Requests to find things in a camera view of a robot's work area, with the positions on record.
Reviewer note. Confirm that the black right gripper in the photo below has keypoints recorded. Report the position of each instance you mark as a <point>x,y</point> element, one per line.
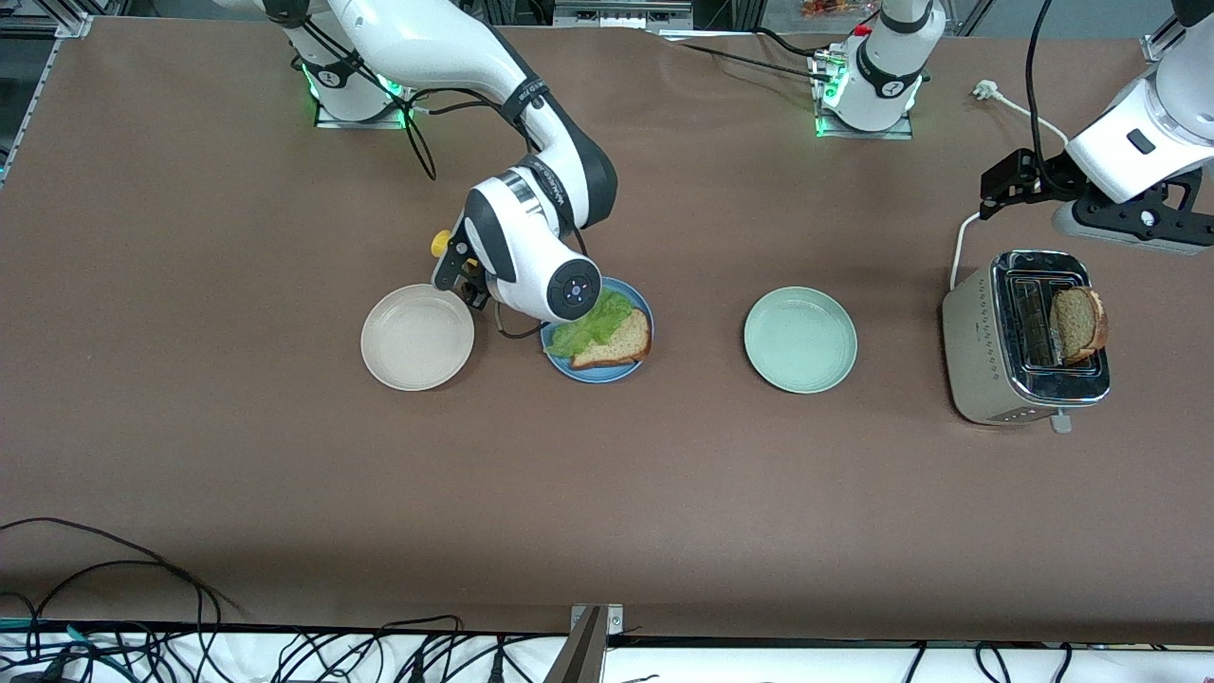
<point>470,294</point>

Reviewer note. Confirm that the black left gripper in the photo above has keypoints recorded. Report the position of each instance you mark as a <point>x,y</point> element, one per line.
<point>1026,177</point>

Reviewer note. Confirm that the yellow mustard squeeze bottle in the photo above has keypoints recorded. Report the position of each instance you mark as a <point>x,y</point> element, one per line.
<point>441,243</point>

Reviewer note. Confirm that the green lettuce leaf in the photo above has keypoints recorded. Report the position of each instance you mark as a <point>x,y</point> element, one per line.
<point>593,327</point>

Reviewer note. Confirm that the brown toast bread slice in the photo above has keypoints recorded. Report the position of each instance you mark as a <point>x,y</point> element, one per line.
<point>626,346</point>
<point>1076,323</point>

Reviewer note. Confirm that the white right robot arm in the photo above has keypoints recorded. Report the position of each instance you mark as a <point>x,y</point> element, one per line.
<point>531,256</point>

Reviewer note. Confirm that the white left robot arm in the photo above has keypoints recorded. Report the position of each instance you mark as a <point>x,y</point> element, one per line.
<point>877,85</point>

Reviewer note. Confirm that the off-white plate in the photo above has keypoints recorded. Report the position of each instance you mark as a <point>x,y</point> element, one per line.
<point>417,337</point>

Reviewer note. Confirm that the blue plate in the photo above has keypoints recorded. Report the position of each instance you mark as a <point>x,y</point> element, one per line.
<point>597,373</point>

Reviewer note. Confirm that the mint green plate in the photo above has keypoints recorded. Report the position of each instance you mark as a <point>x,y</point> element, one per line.
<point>800,340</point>

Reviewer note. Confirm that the beige chrome two-slot toaster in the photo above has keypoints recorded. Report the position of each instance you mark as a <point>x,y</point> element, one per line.
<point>977,351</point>

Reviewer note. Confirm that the orange patterned packet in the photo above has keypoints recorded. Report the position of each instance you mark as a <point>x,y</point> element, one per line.
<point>825,8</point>

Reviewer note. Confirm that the grey metal box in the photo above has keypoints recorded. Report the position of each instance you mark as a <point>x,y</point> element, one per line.
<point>621,11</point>

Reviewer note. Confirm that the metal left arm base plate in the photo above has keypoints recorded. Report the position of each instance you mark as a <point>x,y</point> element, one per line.
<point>854,135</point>

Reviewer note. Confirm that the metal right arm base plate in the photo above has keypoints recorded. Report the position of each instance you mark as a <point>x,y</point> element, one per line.
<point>360,123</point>

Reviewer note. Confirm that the aluminium frame post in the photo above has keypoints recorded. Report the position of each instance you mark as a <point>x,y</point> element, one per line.
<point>588,645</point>

